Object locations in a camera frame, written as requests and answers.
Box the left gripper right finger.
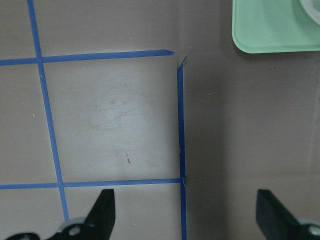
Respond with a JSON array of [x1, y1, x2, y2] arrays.
[[255, 189, 308, 240]]

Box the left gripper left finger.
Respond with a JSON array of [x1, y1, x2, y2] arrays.
[[84, 189, 116, 240]]

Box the white round plate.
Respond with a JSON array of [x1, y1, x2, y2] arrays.
[[298, 0, 320, 26]]

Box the light green tray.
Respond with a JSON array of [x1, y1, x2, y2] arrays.
[[231, 0, 320, 54]]

